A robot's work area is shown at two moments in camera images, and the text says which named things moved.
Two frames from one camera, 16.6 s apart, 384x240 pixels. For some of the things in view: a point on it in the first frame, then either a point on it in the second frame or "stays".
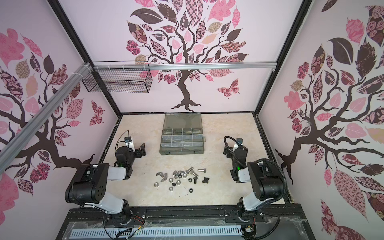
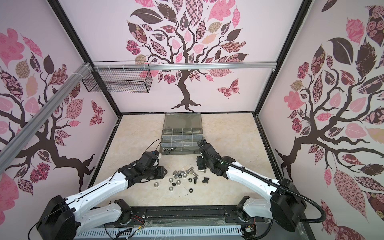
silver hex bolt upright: x=187 y=171 stays
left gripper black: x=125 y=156 to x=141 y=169
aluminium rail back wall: x=185 y=66 stays
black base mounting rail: x=292 y=216 stays
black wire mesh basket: x=119 y=76 stays
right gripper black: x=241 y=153 to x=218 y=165
